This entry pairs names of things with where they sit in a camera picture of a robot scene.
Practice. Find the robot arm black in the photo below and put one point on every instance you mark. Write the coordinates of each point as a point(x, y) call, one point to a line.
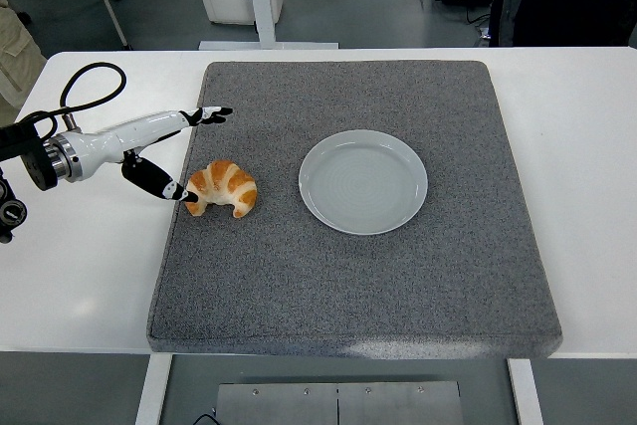
point(40, 173)

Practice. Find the grey round plate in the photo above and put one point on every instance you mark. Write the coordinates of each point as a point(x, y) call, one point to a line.
point(363, 181)

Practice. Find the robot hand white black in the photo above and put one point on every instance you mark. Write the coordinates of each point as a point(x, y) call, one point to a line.
point(99, 146)

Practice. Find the grey speckled mat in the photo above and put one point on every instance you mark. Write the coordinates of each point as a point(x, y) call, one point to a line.
point(348, 285)

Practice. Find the grey metal plate with screws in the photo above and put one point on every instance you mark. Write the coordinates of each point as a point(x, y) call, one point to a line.
point(338, 405)

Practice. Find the white table leg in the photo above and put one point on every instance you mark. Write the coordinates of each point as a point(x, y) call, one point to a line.
point(526, 395)
point(151, 390)

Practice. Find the croissant bread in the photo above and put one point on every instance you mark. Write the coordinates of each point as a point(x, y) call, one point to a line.
point(229, 183)

